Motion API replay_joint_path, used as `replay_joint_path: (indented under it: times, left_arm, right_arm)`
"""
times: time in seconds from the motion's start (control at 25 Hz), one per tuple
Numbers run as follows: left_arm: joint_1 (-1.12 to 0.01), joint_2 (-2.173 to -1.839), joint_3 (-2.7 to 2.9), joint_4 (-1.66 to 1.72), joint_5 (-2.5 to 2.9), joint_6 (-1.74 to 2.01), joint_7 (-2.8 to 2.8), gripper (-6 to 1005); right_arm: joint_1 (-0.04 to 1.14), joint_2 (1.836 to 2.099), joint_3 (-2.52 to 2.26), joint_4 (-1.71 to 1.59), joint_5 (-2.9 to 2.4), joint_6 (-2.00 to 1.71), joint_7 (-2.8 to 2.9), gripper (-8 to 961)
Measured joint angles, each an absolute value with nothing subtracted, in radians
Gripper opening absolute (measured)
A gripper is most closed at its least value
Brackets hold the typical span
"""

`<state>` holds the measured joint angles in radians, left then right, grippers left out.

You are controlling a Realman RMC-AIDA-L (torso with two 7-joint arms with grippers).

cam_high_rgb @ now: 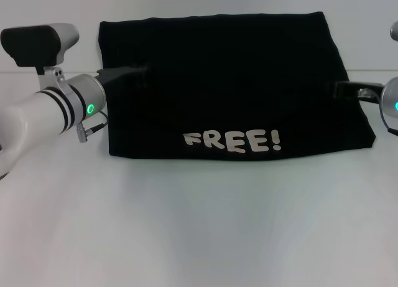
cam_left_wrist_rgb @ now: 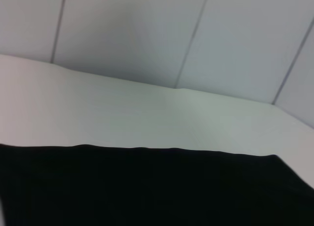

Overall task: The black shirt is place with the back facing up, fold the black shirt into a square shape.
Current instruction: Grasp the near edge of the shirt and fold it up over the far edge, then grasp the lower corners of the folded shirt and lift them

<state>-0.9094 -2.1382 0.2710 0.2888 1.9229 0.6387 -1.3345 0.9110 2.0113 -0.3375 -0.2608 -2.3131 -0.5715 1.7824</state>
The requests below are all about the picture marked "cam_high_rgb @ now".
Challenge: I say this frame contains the black shirt with FREE print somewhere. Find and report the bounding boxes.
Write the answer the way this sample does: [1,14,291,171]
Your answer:
[98,11,377,161]

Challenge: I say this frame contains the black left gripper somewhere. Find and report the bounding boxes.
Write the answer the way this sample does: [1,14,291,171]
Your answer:
[96,65,149,90]

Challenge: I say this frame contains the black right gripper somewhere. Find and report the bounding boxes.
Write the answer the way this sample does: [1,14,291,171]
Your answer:
[329,80,385,106]

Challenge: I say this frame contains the right gripper cable with plug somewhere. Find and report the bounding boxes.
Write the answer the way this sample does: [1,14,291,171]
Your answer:
[377,103,398,134]

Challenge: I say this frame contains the gripper cable with plug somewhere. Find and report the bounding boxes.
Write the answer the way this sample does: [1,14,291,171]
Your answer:
[377,103,398,134]
[75,111,109,142]

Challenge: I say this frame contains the left gripper cable with plug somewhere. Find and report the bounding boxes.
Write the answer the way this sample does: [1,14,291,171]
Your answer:
[75,111,109,142]

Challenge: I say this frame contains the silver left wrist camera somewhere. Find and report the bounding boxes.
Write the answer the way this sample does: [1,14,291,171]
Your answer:
[0,24,80,93]

